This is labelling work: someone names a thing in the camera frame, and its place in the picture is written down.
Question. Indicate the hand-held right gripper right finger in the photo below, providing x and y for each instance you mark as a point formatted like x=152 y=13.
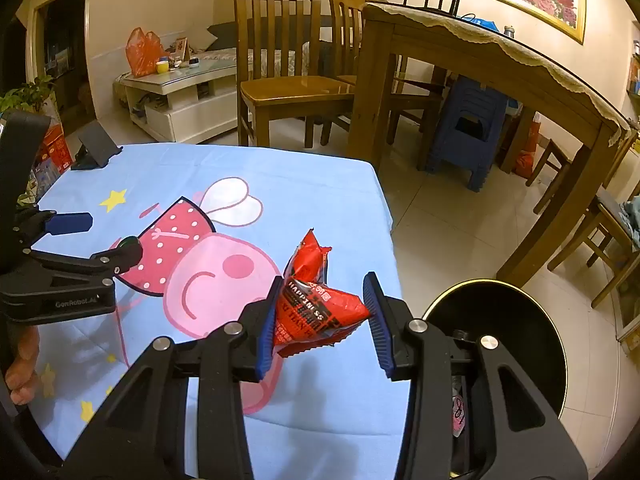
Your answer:
x=376 y=327

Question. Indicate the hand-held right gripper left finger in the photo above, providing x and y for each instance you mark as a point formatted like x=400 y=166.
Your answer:
x=266 y=332

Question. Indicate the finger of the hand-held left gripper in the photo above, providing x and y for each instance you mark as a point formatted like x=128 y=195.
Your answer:
x=72 y=223
x=122 y=255

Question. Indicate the red snack packet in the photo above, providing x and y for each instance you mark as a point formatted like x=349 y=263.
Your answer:
x=312 y=310

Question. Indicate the black bin with gold rim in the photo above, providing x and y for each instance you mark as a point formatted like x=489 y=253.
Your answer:
x=530 y=340

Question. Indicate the person's left hand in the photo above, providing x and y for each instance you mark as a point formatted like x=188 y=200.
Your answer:
x=22 y=365

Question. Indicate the red cardboard box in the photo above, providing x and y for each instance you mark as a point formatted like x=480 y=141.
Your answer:
x=57 y=150

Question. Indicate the black folding phone stand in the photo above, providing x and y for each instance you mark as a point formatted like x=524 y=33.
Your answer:
x=95 y=147

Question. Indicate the pink printed packet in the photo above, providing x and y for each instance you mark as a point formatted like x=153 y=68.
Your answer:
x=459 y=407

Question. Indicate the green potted plant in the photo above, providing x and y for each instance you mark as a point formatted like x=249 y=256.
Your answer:
x=25 y=95

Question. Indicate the blue cartoon tablecloth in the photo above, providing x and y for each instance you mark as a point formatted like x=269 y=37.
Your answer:
x=310 y=190

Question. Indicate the white coffee table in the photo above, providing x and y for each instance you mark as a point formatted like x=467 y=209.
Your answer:
x=185 y=105

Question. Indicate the yellow cup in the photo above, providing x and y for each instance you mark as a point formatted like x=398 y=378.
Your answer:
x=161 y=67

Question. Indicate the orange plastic bag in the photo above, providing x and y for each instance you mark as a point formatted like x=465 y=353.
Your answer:
x=142 y=55

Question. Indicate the stack of blue plastic stools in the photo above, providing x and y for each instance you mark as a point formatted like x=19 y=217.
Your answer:
x=472 y=135

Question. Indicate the red bag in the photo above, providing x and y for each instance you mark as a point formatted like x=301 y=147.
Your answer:
x=526 y=165

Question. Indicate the wooden slat-back chair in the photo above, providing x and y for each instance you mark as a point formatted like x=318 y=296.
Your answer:
x=345 y=15
x=290 y=92

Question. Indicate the grey sofa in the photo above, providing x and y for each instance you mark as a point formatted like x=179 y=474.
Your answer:
x=222 y=40

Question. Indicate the wooden chair with grey cushion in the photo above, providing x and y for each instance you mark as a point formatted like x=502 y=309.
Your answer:
x=607 y=230

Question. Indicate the wooden dining table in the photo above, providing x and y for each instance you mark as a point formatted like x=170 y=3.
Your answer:
x=550 y=110

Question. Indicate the cream lace table cover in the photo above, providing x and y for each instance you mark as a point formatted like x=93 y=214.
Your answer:
x=500 y=42

